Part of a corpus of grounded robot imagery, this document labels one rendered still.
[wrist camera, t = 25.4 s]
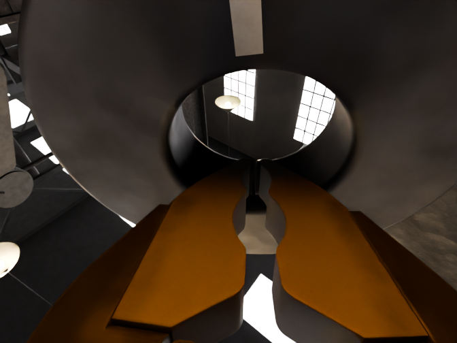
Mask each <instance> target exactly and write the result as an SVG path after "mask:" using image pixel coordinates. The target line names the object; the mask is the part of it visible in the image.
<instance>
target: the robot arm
mask: <svg viewBox="0 0 457 343"><path fill-rule="evenodd" d="M253 177H254V189H255V195H259V197H260V198H261V199H262V200H263V201H264V202H265V204H266V206H267V213H266V221H265V228H266V230H267V231H268V232H269V233H270V234H271V235H272V236H273V238H274V239H275V241H276V242H277V245H278V247H277V250H276V255H275V265H274V271H273V282H272V287H271V294H272V299H273V309H274V315H275V323H276V325H277V328H278V329H279V330H280V331H281V332H282V333H283V334H284V335H285V336H286V337H287V338H289V339H291V340H292V341H293V342H295V343H457V290H455V289H454V288H453V287H452V286H451V285H450V284H448V283H447V282H446V281H445V280H444V279H442V277H440V276H439V275H438V274H437V273H436V272H434V271H433V270H432V269H431V268H429V266H427V265H426V264H425V263H423V262H422V261H421V260H419V258H417V257H416V256H415V255H414V254H412V253H411V252H410V251H409V250H407V249H406V248H405V247H404V246H403V245H402V244H400V243H399V242H398V241H396V240H395V239H394V238H393V237H392V236H391V235H389V234H388V233H387V232H385V231H384V230H383V229H382V228H381V227H380V226H379V225H377V224H376V223H374V222H373V221H372V220H371V219H370V218H369V217H368V216H366V215H365V214H364V213H362V212H361V211H349V210H348V209H347V208H346V207H345V206H344V205H343V204H342V203H341V202H340V201H338V200H337V199H336V198H334V197H333V196H332V195H331V194H330V193H328V192H326V191H325V190H324V189H322V188H321V187H319V186H318V185H316V184H314V183H313V182H311V181H309V180H307V179H306V178H304V177H302V176H300V175H298V174H296V173H294V172H293V171H290V170H289V169H287V168H285V167H283V166H281V165H280V164H278V163H276V162H274V161H272V160H271V159H259V160H257V161H255V160H249V159H247V158H242V159H239V160H237V161H235V162H234V163H231V164H230V165H227V166H226V167H223V168H222V169H220V170H218V171H216V172H214V173H212V174H210V175H208V176H207V177H205V178H203V179H201V180H200V181H198V182H196V183H195V184H193V185H192V186H190V187H189V188H187V189H186V190H185V191H183V192H182V193H180V194H179V195H178V196H177V197H176V198H175V199H174V200H173V201H172V202H171V203H169V204H168V205H166V204H159V205H158V206H156V207H155V209H153V210H152V211H151V212H150V213H149V214H148V215H146V216H145V217H144V218H143V219H141V220H140V221H139V222H138V223H137V224H136V225H135V226H134V227H133V228H132V229H130V230H129V231H128V232H127V233H126V234H124V235H123V236H122V237H121V238H120V239H119V240H118V241H117V242H115V243H114V244H113V245H112V246H111V247H109V248H108V249H107V250H106V251H105V252H104V253H103V254H102V255H101V256H100V257H98V258H97V259H96V260H95V261H93V262H92V263H91V264H90V265H89V266H88V267H87V268H86V269H85V270H84V271H83V272H82V273H81V274H80V275H79V276H78V277H77V278H76V279H75V280H74V281H73V282H72V283H71V284H70V285H69V286H68V287H67V289H66V290H65V291H64V292H63V294H62V295H61V296H60V297H59V298H58V299H57V300H56V302H55V303H54V304H53V305H52V307H51V308H50V309H49V311H48V312H47V313H46V315H45V316H44V317H43V319H42V320H41V321H40V323H39V325H38V326H37V327H36V328H35V330H34V332H33V333H32V334H31V336H30V338H29V339H28V340H27V342H26V343H219V342H220V341H222V340H223V339H225V338H227V337H229V336H230V335H232V334H234V333H235V332H236V331H238V329H239V328H240V327H241V325H242V322H243V303H244V289H245V273H246V248H245V246H244V245H243V244H242V242H241V241H240V239H239V238H238V235H239V234H240V233H241V232H242V231H243V230H244V228H245V223H246V198H247V197H248V196H249V195H252V189H253Z"/></svg>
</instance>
